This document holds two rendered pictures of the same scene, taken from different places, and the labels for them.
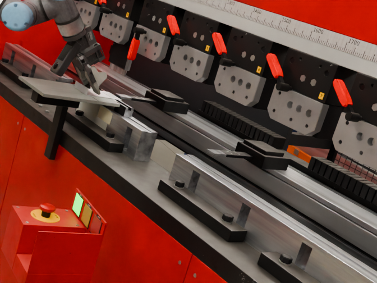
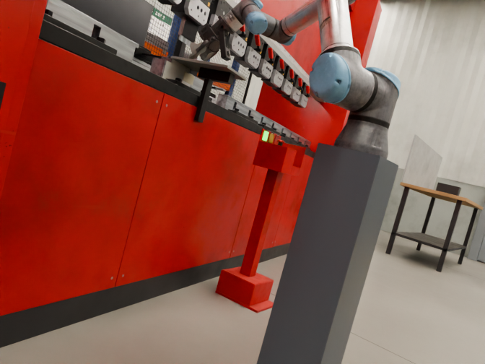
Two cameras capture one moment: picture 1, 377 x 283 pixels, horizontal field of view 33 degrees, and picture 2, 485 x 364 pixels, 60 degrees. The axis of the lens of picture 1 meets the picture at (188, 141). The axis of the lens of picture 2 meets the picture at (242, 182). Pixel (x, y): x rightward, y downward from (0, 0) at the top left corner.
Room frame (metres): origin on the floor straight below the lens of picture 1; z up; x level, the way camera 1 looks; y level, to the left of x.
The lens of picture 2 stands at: (2.40, 2.07, 0.68)
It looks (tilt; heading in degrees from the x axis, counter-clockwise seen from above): 3 degrees down; 246
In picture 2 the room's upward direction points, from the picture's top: 15 degrees clockwise
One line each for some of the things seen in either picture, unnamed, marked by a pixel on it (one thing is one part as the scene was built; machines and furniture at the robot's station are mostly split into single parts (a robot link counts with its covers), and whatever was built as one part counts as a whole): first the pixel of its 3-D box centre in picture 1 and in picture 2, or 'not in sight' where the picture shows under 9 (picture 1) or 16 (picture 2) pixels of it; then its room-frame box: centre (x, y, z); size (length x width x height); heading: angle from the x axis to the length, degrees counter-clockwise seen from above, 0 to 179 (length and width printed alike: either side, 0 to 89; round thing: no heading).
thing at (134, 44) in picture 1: (136, 44); not in sight; (1.86, 0.23, 1.20); 0.04 x 0.02 x 0.10; 132
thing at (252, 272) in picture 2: not in sight; (261, 222); (1.42, 0.24, 0.39); 0.06 x 0.06 x 0.54; 34
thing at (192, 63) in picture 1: (203, 48); (234, 35); (1.74, 0.04, 1.26); 0.15 x 0.09 x 0.17; 42
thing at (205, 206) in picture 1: (200, 208); (243, 118); (1.53, -0.08, 0.89); 0.30 x 0.05 x 0.03; 42
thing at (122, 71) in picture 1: (120, 58); (188, 32); (2.02, 0.28, 1.13); 0.10 x 0.02 x 0.10; 42
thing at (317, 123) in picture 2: not in sight; (300, 121); (0.45, -1.37, 1.15); 0.85 x 0.25 x 2.30; 132
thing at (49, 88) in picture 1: (69, 91); (209, 68); (1.92, 0.39, 1.00); 0.26 x 0.18 x 0.01; 132
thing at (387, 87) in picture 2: not in sight; (374, 96); (1.65, 1.11, 0.94); 0.13 x 0.12 x 0.14; 8
